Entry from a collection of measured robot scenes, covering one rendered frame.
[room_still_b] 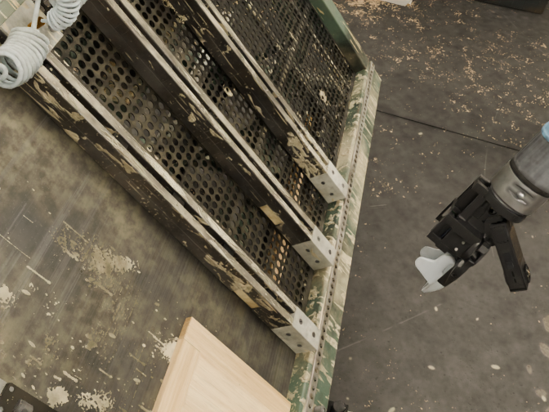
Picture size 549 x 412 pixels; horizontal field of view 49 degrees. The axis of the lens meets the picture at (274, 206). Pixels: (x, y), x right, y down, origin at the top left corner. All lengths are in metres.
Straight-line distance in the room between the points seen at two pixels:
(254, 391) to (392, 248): 1.76
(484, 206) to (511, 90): 3.48
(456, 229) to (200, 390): 0.70
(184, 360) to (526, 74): 3.68
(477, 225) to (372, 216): 2.31
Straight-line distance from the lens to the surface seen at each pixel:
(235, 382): 1.46
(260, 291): 1.50
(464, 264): 0.95
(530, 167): 0.88
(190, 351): 1.36
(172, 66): 1.50
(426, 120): 3.91
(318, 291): 1.80
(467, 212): 0.94
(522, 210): 0.91
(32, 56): 1.03
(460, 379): 2.83
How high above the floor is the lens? 2.38
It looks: 48 degrees down
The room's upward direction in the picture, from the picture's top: 6 degrees clockwise
